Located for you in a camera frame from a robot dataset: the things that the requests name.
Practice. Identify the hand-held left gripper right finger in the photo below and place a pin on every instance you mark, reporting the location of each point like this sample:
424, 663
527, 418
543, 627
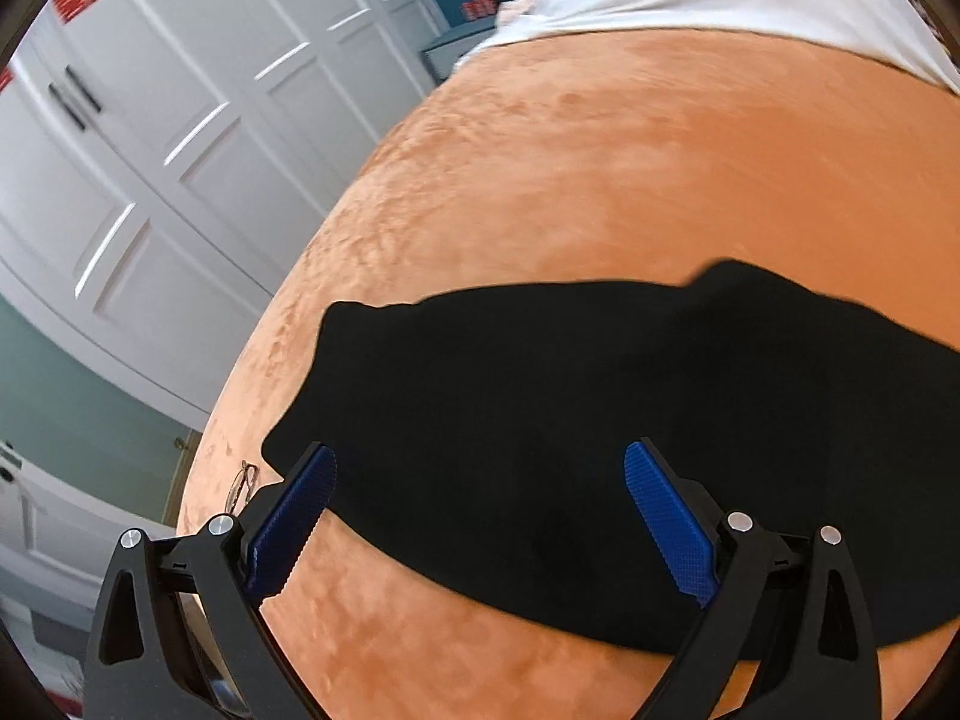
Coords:
664, 517

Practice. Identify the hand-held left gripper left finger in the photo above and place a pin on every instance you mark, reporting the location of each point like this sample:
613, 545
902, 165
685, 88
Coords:
296, 510

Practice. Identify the black pants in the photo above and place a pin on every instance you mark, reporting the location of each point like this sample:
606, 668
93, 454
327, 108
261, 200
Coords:
525, 390

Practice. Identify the metal clip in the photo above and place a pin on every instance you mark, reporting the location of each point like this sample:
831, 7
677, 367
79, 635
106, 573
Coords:
234, 493

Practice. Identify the white door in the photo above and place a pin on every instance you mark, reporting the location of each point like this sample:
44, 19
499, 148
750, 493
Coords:
52, 517

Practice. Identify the orange plush blanket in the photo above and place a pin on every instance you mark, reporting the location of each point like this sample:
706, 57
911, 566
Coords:
600, 187

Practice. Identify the white panelled wardrobe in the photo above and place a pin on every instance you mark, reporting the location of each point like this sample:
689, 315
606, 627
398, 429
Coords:
187, 127

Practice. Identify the small red items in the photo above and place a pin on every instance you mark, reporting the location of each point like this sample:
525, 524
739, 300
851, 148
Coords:
478, 9

